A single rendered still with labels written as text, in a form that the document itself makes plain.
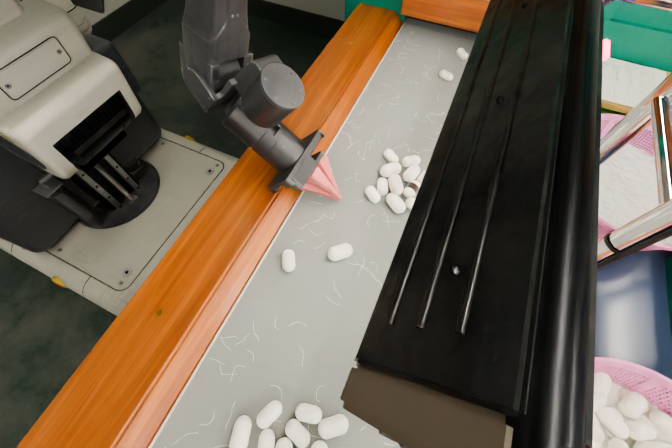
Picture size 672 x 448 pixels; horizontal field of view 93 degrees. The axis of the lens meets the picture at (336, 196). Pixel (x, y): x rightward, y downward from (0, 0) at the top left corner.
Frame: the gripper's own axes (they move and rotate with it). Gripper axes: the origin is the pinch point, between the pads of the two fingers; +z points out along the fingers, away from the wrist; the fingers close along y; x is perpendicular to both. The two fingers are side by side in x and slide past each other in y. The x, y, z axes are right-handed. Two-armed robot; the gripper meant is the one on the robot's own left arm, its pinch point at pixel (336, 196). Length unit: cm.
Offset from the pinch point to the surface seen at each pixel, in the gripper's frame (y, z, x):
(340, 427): -26.8, 9.9, -8.4
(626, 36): 54, 25, -29
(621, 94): 42, 29, -27
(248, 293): -18.5, -2.6, 4.6
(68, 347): -51, -10, 107
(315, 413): -26.8, 7.6, -6.2
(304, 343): -20.9, 5.2, -1.9
